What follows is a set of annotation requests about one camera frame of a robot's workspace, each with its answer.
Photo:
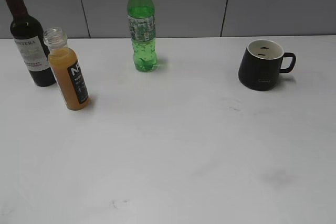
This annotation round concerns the green plastic soda bottle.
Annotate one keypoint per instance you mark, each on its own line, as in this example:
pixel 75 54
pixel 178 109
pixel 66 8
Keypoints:
pixel 141 17

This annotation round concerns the dark red wine bottle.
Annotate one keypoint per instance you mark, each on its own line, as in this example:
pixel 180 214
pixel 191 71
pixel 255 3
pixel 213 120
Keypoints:
pixel 28 34

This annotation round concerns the black mug white interior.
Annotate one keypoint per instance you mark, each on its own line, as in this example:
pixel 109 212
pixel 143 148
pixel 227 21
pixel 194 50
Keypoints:
pixel 262 63

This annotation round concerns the NFC orange juice bottle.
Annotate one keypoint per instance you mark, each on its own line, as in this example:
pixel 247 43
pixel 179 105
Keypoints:
pixel 65 67

